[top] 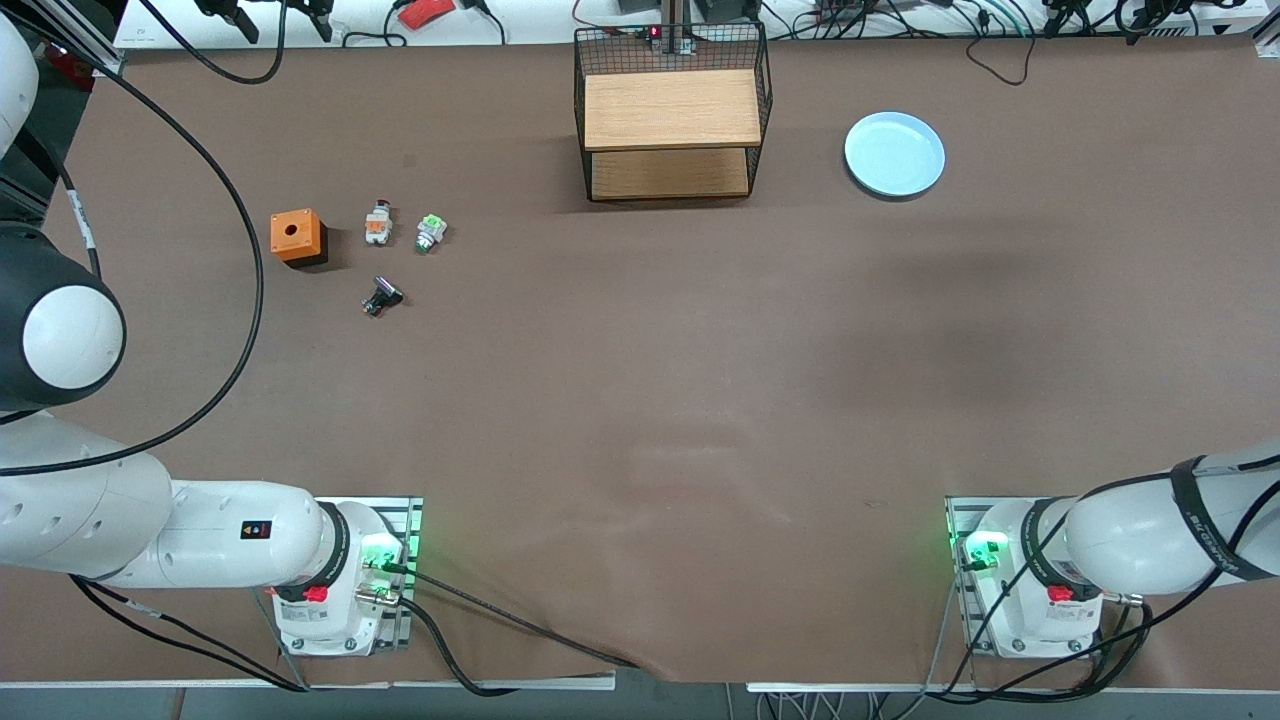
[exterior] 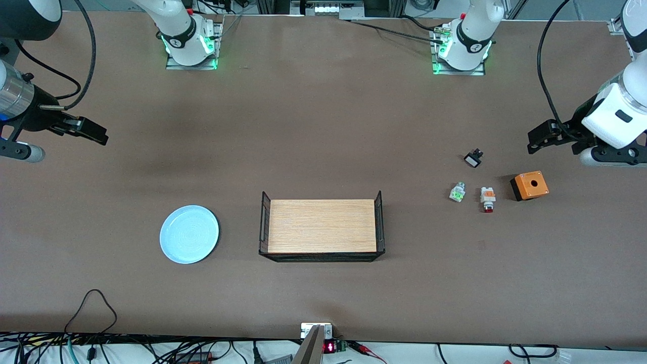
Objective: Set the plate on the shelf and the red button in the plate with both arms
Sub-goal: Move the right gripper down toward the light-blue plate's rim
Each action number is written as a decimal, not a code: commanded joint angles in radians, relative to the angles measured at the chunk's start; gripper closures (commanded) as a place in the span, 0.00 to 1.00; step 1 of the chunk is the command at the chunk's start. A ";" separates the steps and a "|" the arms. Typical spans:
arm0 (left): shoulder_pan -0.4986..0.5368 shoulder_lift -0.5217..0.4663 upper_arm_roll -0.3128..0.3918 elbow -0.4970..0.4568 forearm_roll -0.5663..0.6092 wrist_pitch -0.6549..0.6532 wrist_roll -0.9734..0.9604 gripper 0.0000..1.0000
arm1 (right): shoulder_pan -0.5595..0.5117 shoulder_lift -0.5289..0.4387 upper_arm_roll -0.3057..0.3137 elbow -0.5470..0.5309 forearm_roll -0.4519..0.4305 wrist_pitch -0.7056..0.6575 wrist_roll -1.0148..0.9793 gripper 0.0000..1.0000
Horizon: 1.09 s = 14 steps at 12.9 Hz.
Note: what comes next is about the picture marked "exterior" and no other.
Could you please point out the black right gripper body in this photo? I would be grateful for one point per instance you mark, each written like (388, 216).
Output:
(34, 115)

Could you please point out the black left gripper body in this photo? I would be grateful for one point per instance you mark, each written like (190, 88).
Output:
(579, 120)

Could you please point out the red push button switch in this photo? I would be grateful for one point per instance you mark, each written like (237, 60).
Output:
(488, 197)

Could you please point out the light blue round plate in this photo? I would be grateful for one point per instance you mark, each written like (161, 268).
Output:
(189, 234)

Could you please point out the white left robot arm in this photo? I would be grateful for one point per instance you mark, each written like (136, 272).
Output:
(472, 35)

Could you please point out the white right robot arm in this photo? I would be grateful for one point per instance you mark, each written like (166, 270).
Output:
(184, 40)

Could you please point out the aluminium profile corner piece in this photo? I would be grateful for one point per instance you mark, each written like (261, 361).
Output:
(616, 26)

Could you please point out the wooden tray with black mesh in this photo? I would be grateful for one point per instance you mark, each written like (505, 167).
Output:
(321, 226)

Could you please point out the black power adapter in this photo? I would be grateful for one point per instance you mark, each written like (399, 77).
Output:
(194, 357)

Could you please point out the red digit display module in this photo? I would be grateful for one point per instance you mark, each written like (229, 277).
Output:
(331, 347)

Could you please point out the orange button enclosure box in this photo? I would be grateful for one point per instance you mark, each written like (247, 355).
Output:
(530, 185)

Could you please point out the small black switch part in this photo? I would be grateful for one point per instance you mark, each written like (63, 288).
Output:
(473, 159)

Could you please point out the green push button switch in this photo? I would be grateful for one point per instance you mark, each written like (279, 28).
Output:
(457, 192)

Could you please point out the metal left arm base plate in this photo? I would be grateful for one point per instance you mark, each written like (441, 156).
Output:
(437, 68)

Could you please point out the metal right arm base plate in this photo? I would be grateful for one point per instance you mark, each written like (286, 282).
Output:
(218, 40)

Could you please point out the aluminium frame with white connector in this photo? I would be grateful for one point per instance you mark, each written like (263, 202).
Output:
(326, 9)

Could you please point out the white bracket with tan post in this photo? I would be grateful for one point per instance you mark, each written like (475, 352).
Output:
(309, 349)

